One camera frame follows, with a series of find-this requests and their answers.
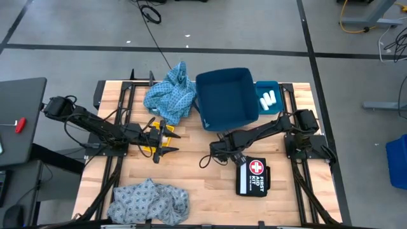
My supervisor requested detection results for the long black floor cable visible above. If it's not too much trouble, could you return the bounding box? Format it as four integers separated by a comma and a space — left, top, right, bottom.
135, 0, 173, 70

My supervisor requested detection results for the grey desk foot bar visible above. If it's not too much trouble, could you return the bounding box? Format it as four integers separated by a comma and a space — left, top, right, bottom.
362, 101, 407, 111

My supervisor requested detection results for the grey desk leg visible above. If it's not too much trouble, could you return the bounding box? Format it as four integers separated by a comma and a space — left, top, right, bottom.
341, 0, 404, 28

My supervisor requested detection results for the black aluminium table frame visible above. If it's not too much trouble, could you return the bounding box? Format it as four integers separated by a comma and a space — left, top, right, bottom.
71, 68, 343, 229

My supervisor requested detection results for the yellow floor cable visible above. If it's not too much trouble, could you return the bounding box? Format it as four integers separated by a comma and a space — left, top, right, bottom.
338, 0, 407, 34

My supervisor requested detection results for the coiled black cable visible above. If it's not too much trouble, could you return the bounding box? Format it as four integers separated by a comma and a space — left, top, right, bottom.
139, 3, 162, 25

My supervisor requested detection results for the small teal plastic tray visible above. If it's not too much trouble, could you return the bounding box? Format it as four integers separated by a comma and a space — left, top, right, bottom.
254, 80, 284, 115

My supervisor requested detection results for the white floor cable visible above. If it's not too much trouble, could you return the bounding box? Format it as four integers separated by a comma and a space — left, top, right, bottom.
377, 25, 407, 64

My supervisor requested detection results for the blue plastic bin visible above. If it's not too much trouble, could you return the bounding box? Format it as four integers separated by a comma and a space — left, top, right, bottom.
385, 133, 407, 191

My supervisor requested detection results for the red-handled hex key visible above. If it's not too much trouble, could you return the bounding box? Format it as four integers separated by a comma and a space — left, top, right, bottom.
0, 116, 27, 134

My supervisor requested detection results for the yellow plastic basket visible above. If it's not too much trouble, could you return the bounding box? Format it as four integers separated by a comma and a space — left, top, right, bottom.
142, 121, 176, 153

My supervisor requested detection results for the black cable bundle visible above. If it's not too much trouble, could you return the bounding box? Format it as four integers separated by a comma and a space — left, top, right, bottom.
383, 27, 407, 64

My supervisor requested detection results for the blue patterned hospital gown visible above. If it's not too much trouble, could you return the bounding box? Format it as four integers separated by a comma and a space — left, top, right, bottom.
142, 60, 198, 125

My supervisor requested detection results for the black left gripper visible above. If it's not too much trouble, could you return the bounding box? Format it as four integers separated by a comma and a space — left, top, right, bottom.
128, 119, 181, 164

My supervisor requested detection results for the grey side desk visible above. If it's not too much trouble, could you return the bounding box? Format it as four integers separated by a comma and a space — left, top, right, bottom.
0, 77, 48, 168

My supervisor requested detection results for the grey patterned cloth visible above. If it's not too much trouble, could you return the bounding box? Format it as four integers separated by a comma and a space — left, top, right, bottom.
107, 177, 191, 226

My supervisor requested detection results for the navy fabric storage bin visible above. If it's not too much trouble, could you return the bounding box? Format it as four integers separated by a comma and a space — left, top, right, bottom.
195, 67, 259, 132

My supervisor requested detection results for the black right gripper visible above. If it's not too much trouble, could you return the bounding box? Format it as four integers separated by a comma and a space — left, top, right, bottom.
208, 132, 251, 165

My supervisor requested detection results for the black computer mouse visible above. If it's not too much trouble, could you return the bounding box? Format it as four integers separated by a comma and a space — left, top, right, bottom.
2, 204, 25, 228

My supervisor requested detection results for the black first aid kit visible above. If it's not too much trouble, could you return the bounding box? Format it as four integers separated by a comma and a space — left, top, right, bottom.
235, 155, 272, 198

